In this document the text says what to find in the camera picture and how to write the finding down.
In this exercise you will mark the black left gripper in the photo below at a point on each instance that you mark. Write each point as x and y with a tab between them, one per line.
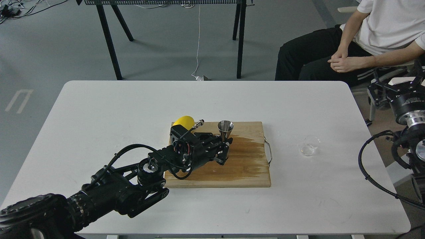
189	150

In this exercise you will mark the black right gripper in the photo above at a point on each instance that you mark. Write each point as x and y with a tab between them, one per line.
405	96

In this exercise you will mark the steel double jigger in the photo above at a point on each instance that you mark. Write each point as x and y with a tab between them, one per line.
225	128

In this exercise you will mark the clear glass measuring cup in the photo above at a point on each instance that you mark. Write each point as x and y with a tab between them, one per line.
310	145

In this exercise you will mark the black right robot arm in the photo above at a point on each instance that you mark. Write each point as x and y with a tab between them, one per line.
408	151

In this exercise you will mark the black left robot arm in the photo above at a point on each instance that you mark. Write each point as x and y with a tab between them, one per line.
132	182

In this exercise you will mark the person's left hand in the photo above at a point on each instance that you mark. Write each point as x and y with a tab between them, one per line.
352	63

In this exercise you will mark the person's right hand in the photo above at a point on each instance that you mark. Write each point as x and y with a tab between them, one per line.
340	54

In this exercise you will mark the grey chair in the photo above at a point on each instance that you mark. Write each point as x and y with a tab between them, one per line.
405	70

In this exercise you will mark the yellow lemon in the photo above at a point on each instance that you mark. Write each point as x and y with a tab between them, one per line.
186	121

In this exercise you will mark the wooden cutting board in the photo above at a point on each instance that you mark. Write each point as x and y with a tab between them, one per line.
246	167

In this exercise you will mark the seated person white shirt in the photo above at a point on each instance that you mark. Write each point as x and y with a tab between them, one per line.
390	30

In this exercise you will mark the black metal table frame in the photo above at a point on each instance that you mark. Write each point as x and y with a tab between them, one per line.
171	29

